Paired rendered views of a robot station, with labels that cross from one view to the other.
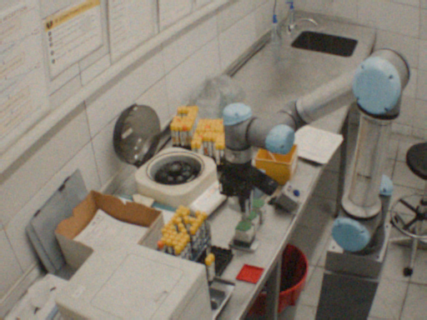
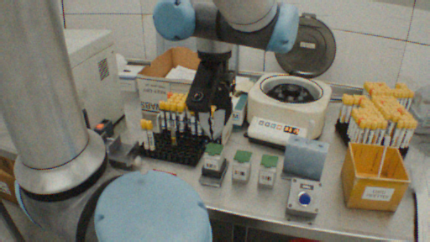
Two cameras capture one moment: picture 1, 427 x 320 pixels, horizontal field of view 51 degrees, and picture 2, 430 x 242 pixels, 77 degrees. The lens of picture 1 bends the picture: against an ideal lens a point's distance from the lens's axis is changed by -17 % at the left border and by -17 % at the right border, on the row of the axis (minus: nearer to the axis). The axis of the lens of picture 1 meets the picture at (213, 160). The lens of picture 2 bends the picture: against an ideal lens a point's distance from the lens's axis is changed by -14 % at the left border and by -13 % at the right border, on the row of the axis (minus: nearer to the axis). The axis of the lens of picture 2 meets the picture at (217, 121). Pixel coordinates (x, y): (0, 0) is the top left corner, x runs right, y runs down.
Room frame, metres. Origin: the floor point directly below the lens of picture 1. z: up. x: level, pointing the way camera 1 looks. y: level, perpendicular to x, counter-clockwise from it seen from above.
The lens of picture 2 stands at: (1.09, -0.67, 1.41)
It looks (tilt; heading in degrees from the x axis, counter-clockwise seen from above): 32 degrees down; 79
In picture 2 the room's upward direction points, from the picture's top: straight up
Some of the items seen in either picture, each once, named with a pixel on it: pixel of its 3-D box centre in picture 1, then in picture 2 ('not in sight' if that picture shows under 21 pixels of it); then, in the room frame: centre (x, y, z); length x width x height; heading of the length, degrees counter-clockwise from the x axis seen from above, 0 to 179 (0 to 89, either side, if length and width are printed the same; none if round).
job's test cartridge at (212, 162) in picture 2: (244, 234); (214, 160); (1.20, -0.08, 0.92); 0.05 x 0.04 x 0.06; 63
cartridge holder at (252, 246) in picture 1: (244, 240); (214, 168); (1.20, -0.08, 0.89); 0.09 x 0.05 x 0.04; 63
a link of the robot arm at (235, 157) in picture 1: (238, 152); (212, 39); (1.20, -0.07, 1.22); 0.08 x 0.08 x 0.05
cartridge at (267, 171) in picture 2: (258, 211); (268, 171); (1.32, -0.13, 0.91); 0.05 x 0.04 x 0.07; 62
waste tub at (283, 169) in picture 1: (277, 162); (372, 176); (1.56, -0.23, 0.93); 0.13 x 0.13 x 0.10; 67
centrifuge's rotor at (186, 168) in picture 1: (176, 175); (290, 97); (1.48, 0.13, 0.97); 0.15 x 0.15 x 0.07
